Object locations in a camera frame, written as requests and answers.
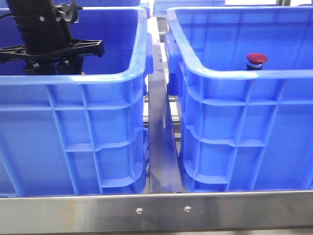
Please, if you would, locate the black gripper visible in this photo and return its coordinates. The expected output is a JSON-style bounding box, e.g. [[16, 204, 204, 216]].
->
[[0, 21, 105, 75]]

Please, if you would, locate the red push button tall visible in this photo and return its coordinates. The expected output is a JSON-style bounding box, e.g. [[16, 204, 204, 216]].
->
[[246, 52, 268, 71]]

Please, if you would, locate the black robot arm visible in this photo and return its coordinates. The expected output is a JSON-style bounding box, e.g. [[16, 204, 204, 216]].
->
[[0, 0, 105, 75]]

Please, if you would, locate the blue bin with buttons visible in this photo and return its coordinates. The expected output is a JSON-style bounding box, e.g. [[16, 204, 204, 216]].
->
[[0, 7, 153, 197]]

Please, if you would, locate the blue bin back row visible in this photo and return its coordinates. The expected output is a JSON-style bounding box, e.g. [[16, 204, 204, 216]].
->
[[153, 0, 225, 16]]

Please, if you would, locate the steel divider bar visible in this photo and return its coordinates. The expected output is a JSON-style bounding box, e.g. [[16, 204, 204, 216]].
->
[[148, 41, 183, 193]]

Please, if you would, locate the blue empty target bin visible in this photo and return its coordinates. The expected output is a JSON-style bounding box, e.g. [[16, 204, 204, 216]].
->
[[165, 6, 313, 192]]

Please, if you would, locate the steel shelf front rail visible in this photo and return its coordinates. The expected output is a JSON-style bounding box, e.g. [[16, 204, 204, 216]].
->
[[0, 190, 313, 234]]

